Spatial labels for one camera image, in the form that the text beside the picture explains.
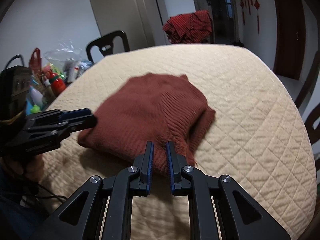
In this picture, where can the red striped cloth on chair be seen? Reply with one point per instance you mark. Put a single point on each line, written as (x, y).
(194, 27)

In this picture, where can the white box carton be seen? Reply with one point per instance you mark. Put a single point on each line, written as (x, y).
(71, 68)

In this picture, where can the left hand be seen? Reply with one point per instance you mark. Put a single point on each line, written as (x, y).
(32, 168)

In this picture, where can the red handled bag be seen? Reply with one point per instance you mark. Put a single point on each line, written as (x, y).
(35, 63)

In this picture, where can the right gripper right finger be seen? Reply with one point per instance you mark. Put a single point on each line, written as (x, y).
(177, 167)

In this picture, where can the dark brown door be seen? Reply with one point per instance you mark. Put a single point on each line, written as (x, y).
(291, 35)

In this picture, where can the maroon knit sweater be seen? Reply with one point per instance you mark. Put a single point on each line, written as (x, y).
(153, 107)

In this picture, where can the black camera box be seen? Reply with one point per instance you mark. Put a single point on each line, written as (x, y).
(15, 82)

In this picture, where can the dark chair at right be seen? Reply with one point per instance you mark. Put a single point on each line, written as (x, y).
(311, 112)

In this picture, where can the red bottle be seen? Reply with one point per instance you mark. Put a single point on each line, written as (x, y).
(56, 83)

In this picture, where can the clear plastic bag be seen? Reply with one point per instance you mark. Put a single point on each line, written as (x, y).
(64, 53)

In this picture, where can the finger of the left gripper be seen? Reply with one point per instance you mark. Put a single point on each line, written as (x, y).
(75, 113)
(77, 123)

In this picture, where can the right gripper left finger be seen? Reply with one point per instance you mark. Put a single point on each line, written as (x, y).
(142, 172)

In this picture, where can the black chair at table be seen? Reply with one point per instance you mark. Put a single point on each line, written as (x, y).
(105, 44)

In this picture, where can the grey door panel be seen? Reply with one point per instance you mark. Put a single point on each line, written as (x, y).
(141, 20)

